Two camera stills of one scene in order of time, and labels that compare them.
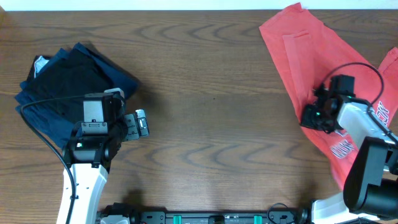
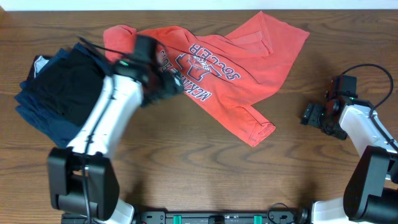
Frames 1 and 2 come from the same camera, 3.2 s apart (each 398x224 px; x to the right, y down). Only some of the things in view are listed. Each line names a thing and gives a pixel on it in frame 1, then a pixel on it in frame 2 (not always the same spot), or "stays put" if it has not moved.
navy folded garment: x=52 y=98 stays put
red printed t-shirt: x=307 y=53 to x=221 y=70
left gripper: x=132 y=128 to x=170 y=84
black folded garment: x=63 y=80 stays put
